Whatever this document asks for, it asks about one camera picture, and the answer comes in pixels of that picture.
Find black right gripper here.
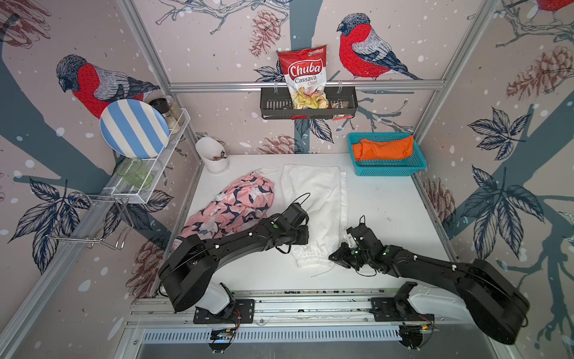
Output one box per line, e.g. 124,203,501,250
326,242,372,270

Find white shorts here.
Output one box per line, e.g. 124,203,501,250
255,164,348,269

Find pink patterned shorts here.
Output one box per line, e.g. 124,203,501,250
172,172,275,249

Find orange shorts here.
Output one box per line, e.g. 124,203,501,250
351,136,414,162

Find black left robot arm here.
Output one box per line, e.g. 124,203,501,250
158,202,309,313

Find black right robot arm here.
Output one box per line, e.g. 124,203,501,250
329,223,530,345

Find teal plastic basket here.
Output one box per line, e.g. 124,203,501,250
348,133,427,177

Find white ceramic cup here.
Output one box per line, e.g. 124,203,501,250
195,137,229,174

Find small snack packet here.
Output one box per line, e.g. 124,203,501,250
330,100,349,109

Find red Chuba chips bag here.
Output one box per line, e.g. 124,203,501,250
278,46,329,110

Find green glass bowl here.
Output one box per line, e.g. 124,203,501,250
115,158,153,188

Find dark lid spice jar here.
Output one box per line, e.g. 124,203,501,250
149,97,179,134

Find blue white striped plate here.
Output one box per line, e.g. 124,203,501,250
100,100,170,159

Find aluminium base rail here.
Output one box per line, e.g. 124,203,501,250
126,282,475,352

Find black wire wall basket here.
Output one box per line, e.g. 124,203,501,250
260,87,358,120

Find clear acrylic wall shelf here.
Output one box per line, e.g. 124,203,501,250
88,109,191,205

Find chrome wire wall rack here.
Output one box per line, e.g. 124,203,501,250
44,194,134,251

